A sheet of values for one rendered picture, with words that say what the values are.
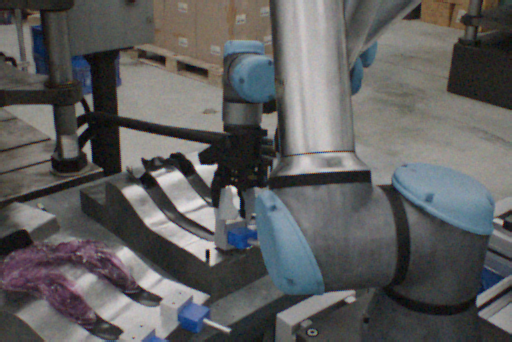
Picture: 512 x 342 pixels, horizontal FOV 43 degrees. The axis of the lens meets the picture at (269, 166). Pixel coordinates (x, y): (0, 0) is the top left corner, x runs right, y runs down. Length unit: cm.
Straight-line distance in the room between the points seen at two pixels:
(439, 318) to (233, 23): 447
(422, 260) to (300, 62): 25
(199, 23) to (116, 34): 337
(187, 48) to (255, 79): 448
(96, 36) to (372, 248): 142
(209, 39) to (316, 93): 461
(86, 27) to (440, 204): 143
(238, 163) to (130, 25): 95
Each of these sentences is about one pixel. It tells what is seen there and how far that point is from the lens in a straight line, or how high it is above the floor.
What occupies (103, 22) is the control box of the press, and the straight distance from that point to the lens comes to 198.
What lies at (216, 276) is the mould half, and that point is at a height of 86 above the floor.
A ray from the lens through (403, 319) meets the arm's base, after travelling 78.
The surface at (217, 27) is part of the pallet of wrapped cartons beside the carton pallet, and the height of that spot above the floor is 45.
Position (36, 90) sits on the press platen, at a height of 103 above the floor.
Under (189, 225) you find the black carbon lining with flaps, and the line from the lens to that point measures 140.
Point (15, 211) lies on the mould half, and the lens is 145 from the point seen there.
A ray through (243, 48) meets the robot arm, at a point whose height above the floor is 129.
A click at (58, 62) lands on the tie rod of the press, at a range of 178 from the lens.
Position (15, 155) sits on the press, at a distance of 204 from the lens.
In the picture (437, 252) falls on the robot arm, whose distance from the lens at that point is 72.
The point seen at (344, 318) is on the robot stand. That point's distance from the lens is 88.
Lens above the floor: 157
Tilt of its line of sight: 24 degrees down
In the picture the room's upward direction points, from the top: 2 degrees clockwise
